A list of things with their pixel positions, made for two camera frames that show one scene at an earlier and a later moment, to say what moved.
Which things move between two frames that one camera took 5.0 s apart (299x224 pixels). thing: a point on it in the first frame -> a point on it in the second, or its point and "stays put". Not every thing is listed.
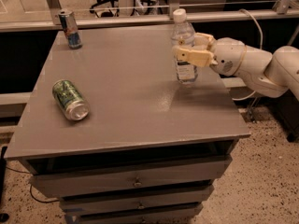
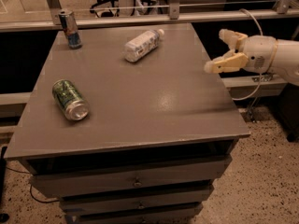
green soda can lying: (72, 103) stays put
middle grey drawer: (135, 203) stays put
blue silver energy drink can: (70, 28) stays put
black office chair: (106, 6) stays put
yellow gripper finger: (203, 41) -> (231, 37)
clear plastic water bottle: (183, 35) -> (142, 44)
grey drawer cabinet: (149, 147) stays put
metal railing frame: (287, 9) stays put
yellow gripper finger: (199, 58) -> (231, 62)
